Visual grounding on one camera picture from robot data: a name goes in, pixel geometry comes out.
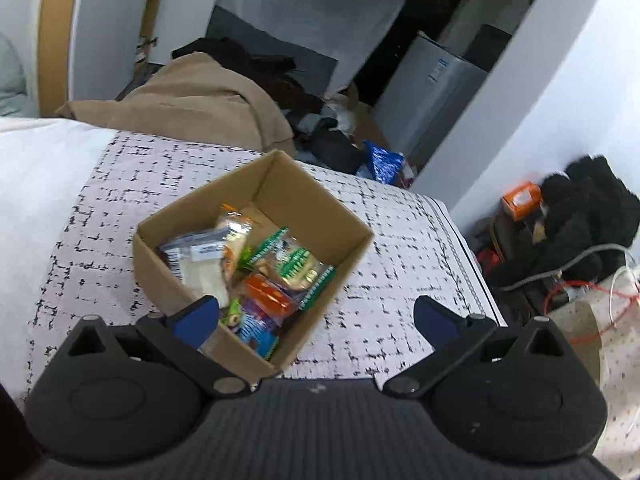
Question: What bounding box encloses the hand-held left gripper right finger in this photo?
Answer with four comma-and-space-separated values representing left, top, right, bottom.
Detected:
382, 295, 577, 399

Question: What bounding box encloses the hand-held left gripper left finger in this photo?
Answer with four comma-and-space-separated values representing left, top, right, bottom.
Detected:
59, 294, 253, 397

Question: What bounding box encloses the white sandwich packet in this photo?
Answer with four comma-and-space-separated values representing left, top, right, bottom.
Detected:
157, 227, 232, 311

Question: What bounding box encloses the blue snack packet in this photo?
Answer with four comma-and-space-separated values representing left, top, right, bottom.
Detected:
227, 300, 281, 362

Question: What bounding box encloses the orange red snack packet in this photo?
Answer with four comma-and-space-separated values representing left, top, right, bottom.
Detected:
240, 272, 301, 319

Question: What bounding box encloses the orange edged bread packet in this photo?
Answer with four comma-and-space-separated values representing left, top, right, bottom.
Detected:
215, 204, 257, 286

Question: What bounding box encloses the green striped bread packet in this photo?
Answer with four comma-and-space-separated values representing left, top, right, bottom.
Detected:
240, 226, 337, 312

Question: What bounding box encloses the brown cardboard box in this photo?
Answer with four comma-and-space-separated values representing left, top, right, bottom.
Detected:
132, 149, 375, 378

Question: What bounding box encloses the black white printed blanket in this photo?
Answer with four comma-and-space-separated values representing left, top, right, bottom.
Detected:
27, 130, 508, 406

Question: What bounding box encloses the orange tissue box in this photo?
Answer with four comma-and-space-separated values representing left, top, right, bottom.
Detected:
501, 183, 543, 219

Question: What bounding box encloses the blue foil bag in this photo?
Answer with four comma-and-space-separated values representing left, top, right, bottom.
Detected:
364, 140, 407, 186

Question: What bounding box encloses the black fluffy garment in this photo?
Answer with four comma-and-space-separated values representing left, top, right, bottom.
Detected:
492, 155, 637, 292

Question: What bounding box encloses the dotted paper bag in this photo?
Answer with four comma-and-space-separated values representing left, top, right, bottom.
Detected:
547, 270, 640, 479

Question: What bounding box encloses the dark clothes pile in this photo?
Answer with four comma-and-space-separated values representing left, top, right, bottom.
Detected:
172, 36, 368, 176

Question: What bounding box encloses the white duvet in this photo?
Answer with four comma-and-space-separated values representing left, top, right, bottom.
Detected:
0, 117, 120, 402

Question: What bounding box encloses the brown floor cardboard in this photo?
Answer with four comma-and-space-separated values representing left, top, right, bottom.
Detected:
325, 82, 396, 152

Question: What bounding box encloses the white refrigerator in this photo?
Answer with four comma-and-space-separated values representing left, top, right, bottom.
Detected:
372, 32, 488, 167

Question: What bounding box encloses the tan cloth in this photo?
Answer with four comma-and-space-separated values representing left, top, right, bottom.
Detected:
56, 52, 296, 155

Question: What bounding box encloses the dark grey board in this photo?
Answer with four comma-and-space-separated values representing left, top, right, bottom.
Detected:
205, 5, 339, 99

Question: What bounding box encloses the grey green pillow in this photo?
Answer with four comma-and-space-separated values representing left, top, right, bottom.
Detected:
0, 32, 29, 119

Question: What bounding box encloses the white wardrobe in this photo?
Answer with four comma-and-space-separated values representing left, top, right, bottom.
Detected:
37, 0, 231, 117

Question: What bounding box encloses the orange cable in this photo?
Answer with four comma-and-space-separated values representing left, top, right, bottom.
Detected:
544, 280, 640, 347

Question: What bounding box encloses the grey cable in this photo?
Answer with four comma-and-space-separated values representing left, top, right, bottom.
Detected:
500, 244, 637, 294

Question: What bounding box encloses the white cable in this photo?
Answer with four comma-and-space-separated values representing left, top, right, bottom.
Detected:
610, 264, 640, 322

